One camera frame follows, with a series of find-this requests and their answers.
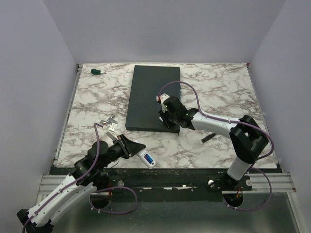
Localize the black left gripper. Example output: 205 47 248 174
98 134 146 169

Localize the white remote control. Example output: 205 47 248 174
135 144 156 169

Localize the blue battery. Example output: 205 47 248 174
144 154 154 165

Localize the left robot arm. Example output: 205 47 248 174
17 134 146 233

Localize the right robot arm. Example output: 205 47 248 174
156 94 268 190

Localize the black plastic clip part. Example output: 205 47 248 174
201 133 217 143

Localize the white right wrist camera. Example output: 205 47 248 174
156 93 170 113

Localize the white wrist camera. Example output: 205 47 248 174
105 123 118 142
156 93 170 113

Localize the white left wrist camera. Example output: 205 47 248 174
105 123 118 142

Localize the dark network switch box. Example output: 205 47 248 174
125 65 180 133

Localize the silver metal bracket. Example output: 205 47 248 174
100 115 117 125

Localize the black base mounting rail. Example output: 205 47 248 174
40 166 294 203

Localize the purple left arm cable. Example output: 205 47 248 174
22 122 138 233

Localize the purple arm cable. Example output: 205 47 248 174
157 81 276 211
22 122 138 233

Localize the green handled screwdriver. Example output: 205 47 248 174
90 68 106 75

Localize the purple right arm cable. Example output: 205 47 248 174
157 81 276 211

